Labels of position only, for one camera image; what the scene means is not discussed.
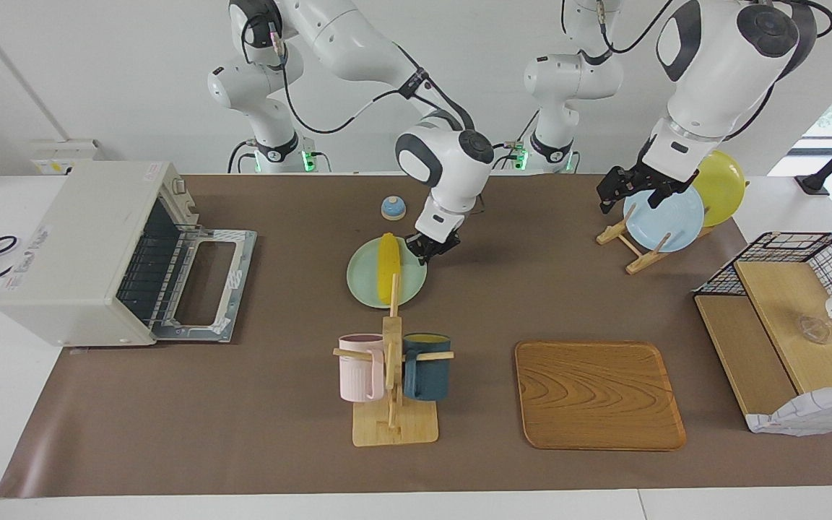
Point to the wooden plate rack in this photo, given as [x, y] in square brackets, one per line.
[643, 261]

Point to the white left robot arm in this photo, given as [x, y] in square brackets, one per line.
[719, 65]

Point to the yellow corn cob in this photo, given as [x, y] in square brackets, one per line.
[388, 267]

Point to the white checkered cloth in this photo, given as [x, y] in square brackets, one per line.
[806, 415]

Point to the clear glass object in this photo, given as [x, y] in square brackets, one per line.
[813, 331]

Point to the pink mug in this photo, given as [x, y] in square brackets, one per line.
[358, 375]

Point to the pale green plate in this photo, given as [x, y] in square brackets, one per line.
[362, 278]

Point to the toaster oven glass door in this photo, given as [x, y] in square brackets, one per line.
[243, 253]

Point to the beige toaster oven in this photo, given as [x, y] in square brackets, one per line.
[69, 245]

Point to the dark blue mug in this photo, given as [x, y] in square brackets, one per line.
[427, 375]

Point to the brown wooden tray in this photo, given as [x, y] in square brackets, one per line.
[596, 397]

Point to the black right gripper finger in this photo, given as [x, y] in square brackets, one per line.
[441, 254]
[416, 243]

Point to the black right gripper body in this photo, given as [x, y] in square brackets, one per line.
[438, 242]

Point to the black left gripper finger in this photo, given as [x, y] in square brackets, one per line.
[612, 186]
[661, 195]

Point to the brown table mat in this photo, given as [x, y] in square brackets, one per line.
[243, 419]

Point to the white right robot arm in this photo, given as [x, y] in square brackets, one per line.
[358, 43]

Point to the yellow plate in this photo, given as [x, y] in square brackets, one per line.
[723, 188]

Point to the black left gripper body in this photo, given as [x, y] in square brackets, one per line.
[658, 179]

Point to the light blue plate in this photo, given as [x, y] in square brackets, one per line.
[669, 224]

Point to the wooden mug rack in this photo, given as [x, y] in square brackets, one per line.
[394, 433]

